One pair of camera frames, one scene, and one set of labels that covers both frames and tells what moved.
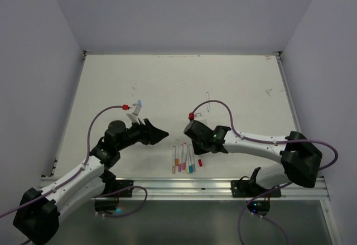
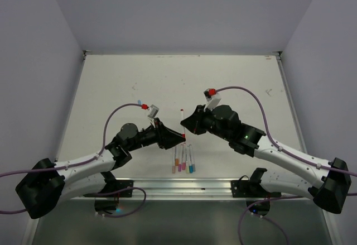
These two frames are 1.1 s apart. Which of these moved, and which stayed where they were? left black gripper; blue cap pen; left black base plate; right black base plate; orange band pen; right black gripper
Moved: left black gripper; right black gripper
Stayed: left black base plate; orange band pen; right black base plate; blue cap pen
